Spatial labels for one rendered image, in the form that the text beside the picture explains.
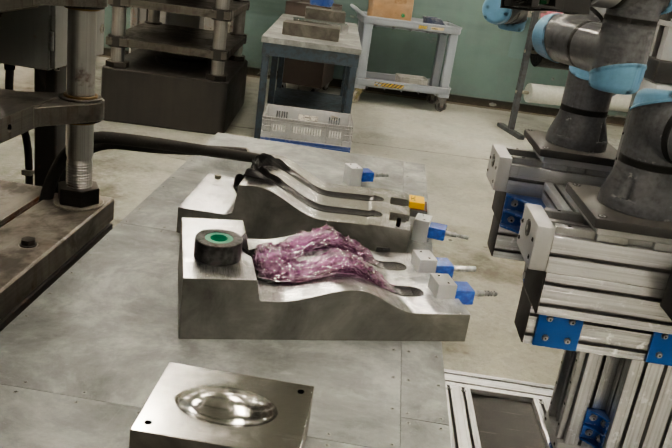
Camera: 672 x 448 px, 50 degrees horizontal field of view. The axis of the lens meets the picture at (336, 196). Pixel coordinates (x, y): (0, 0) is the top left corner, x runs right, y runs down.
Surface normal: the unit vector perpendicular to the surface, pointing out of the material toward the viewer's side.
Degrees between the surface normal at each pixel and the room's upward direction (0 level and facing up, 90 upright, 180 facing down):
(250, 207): 90
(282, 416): 0
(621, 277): 90
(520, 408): 0
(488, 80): 90
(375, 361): 0
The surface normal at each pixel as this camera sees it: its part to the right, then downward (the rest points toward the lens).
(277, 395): 0.13, -0.94
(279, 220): -0.09, 0.31
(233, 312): 0.21, 0.34
